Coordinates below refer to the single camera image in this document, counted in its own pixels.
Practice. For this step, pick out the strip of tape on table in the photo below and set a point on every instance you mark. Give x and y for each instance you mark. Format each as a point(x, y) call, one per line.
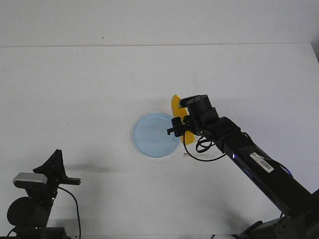
point(201, 156)

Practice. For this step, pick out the light blue round plate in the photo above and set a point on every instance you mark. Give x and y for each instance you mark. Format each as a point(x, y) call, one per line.
point(150, 136)

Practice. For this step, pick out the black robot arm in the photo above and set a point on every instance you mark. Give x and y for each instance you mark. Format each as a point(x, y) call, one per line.
point(299, 208)
point(29, 215)

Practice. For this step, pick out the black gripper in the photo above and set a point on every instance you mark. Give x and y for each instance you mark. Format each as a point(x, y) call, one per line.
point(50, 166)
point(179, 128)

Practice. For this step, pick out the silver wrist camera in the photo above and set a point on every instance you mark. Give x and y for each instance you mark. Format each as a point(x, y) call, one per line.
point(23, 177)

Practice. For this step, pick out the yellow corn cob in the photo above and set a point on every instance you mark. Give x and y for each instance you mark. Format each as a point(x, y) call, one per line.
point(181, 112)

